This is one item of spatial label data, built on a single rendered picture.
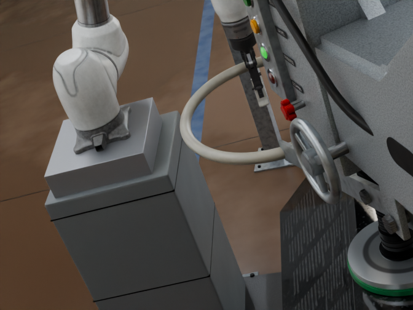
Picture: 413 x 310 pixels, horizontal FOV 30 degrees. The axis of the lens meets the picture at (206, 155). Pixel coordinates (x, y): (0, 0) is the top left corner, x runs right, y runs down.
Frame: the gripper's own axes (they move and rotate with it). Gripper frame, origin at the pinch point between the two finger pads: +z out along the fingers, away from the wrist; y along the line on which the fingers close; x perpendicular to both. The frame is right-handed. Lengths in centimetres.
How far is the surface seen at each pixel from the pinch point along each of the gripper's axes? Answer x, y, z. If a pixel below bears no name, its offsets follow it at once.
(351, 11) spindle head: 16, 93, -62
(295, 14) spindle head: 8, 93, -65
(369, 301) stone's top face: 7, 95, -5
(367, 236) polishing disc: 12, 80, -6
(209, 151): -16.5, 38.6, -10.8
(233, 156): -10.9, 43.5, -10.5
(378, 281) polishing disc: 10, 94, -7
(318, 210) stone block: 5, 49, 9
